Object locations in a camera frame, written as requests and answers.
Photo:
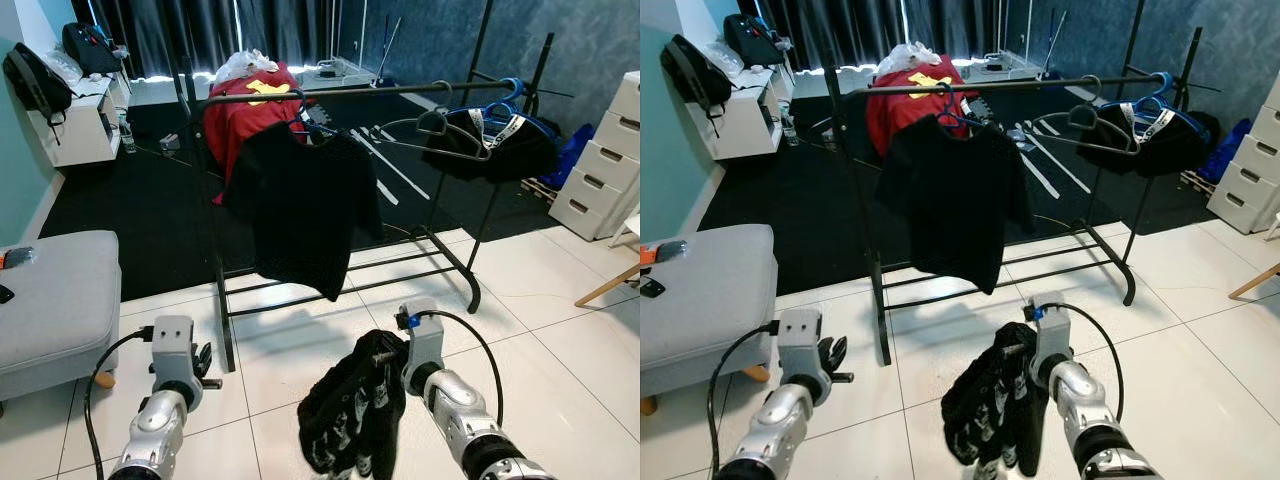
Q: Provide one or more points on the black shorts with white pattern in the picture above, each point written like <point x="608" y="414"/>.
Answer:
<point x="350" y="410"/>
<point x="990" y="400"/>

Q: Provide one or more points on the grey clothes hanger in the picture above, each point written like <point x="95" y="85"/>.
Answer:
<point x="432" y="122"/>
<point x="1085" y="115"/>

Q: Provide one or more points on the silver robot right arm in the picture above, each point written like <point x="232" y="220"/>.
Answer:
<point x="1080" y="400"/>
<point x="460" y="410"/>

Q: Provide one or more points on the blue plastic hanger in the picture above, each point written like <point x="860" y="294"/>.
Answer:
<point x="948" y="118"/>
<point x="300" y="125"/>
<point x="1190" y="120"/>
<point x="540" y="125"/>

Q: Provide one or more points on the grey upholstered ottoman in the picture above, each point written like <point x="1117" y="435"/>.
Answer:
<point x="60" y="300"/>
<point x="710" y="290"/>

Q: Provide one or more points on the black carpet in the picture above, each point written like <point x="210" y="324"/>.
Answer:
<point x="800" y="210"/>
<point x="130" y="220"/>

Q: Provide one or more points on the black t-shirt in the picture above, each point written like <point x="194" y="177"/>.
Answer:
<point x="955" y="200"/>
<point x="300" y="210"/>

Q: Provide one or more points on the orange black package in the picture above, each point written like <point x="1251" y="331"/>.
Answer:
<point x="12" y="258"/>
<point x="655" y="252"/>

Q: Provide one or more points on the white chair wooden legs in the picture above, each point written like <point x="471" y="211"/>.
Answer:
<point x="605" y="287"/>
<point x="1255" y="280"/>

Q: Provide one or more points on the small clear bottle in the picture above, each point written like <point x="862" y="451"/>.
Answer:
<point x="127" y="135"/>
<point x="790" y="125"/>

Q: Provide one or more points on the red shirt with yellow print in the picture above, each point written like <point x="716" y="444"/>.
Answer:
<point x="895" y="110"/>
<point x="235" y="125"/>

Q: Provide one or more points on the white shelf unit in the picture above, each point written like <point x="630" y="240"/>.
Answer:
<point x="750" y="125"/>
<point x="85" y="135"/>

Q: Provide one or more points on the white floor strip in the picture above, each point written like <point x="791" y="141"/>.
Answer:
<point x="405" y="170"/>
<point x="1040" y="180"/>
<point x="385" y="185"/>

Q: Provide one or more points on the white drawer unit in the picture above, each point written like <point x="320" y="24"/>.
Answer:
<point x="1250" y="160"/>
<point x="600" y="170"/>

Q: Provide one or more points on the white plastic bag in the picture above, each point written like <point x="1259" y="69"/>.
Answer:
<point x="248" y="65"/>
<point x="910" y="58"/>

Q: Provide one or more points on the black backpack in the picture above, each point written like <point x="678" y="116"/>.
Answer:
<point x="35" y="85"/>
<point x="695" y="75"/>

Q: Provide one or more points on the black metal clothes rack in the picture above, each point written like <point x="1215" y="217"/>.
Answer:
<point x="1020" y="85"/>
<point x="380" y="92"/>

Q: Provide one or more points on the blue bag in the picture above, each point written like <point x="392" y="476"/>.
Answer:
<point x="572" y="155"/>
<point x="1225" y="150"/>

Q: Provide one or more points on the small black bag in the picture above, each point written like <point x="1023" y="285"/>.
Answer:
<point x="88" y="48"/>
<point x="752" y="40"/>

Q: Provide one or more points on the black curtain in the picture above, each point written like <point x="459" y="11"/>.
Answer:
<point x="850" y="30"/>
<point x="170" y="35"/>

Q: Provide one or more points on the blue mop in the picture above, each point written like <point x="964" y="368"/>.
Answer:
<point x="1043" y="70"/>
<point x="380" y="78"/>

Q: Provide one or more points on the black garment with white band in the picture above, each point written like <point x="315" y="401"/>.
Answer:
<point x="1170" y="150"/>
<point x="520" y="155"/>

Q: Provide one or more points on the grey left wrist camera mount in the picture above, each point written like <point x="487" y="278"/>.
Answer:
<point x="798" y="340"/>
<point x="172" y="345"/>

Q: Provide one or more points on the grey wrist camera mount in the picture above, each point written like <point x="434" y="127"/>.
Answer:
<point x="798" y="340"/>
<point x="1050" y="330"/>
<point x="172" y="345"/>
<point x="425" y="335"/>

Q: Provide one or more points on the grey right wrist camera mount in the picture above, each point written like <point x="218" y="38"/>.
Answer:
<point x="425" y="335"/>
<point x="1050" y="330"/>

